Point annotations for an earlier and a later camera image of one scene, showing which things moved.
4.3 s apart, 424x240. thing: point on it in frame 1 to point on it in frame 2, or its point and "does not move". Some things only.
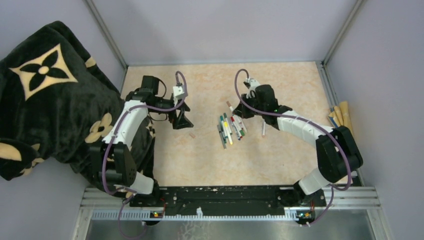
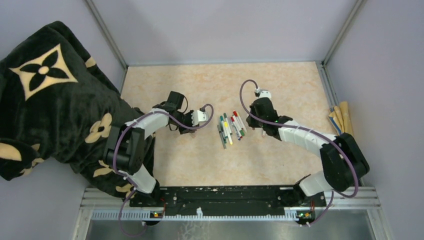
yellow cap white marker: x=226 y=126 does not move
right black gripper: x=242 y=110 to x=252 y=123
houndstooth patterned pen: x=221 y=136 does not move
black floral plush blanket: x=54 y=103 does not move
